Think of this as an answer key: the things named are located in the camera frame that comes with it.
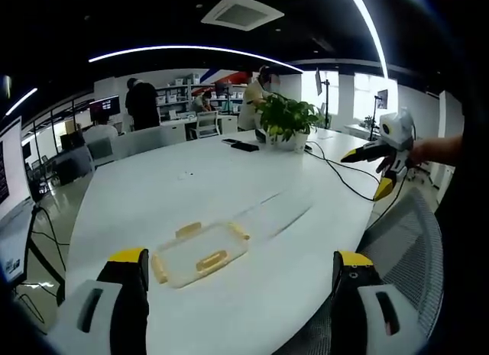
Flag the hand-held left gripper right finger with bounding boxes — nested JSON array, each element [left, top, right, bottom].
[[329, 250, 429, 355]]

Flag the short ceiling light strip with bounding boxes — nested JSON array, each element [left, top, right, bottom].
[[5, 88, 39, 116]]

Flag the black cable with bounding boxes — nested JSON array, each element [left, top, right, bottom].
[[304, 140, 380, 202]]

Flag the black camera stand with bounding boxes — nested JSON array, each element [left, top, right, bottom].
[[368, 89, 390, 143]]

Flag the white office chair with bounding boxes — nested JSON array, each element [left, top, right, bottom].
[[185, 110, 220, 140]]

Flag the long ceiling light strip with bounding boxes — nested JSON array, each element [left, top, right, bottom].
[[88, 45, 303, 74]]

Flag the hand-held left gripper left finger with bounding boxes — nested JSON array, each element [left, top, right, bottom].
[[49, 247, 151, 355]]

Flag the green potted plant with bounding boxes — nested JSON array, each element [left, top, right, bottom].
[[254, 94, 326, 153]]

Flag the dark computer monitor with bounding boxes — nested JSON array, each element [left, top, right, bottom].
[[88, 95, 121, 118]]

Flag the white storage shelves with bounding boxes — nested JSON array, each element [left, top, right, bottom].
[[154, 72, 250, 120]]

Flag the clear plastic lid yellow clasps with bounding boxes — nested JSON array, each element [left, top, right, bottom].
[[151, 221, 251, 290]]

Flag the white ceiling air vent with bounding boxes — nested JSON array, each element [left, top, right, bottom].
[[200, 0, 285, 32]]

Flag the large white screen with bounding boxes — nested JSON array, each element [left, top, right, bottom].
[[0, 115, 34, 221]]

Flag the curved ceiling light strip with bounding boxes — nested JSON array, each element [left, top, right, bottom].
[[345, 0, 390, 79]]

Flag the person's right hand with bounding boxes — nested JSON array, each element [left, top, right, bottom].
[[375, 140, 429, 175]]

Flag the grey mesh office chair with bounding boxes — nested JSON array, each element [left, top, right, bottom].
[[358, 186, 445, 337]]

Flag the monitor on black stand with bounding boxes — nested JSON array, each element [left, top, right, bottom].
[[314, 67, 332, 116]]

